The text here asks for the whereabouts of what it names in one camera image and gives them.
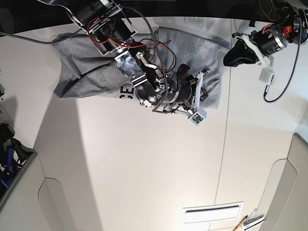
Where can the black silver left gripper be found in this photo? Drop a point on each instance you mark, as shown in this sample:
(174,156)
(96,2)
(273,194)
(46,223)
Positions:
(269,40)

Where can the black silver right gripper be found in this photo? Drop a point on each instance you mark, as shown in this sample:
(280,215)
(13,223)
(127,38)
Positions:
(184,90)

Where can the grey T-shirt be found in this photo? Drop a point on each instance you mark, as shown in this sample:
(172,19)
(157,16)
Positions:
(85,72)

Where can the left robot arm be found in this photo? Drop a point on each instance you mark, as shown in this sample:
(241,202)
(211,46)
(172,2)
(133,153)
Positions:
(290,25)

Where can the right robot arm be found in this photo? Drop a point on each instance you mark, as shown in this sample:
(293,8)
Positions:
(111,31)

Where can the wooden pencil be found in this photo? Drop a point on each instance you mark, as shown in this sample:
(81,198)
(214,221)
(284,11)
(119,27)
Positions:
(240,223)

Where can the blue clamp tool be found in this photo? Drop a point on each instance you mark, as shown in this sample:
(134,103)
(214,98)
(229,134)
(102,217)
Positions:
(8,167)

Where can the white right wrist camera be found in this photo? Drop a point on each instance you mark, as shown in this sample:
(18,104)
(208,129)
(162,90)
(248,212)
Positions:
(198,116)

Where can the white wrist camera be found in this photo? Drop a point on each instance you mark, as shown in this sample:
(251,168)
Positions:
(266,76)
(198,116)

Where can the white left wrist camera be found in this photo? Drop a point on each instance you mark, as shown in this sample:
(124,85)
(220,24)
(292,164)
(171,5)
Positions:
(266,76)

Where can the white desk cable grommet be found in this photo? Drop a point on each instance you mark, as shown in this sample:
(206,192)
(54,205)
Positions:
(214,212)

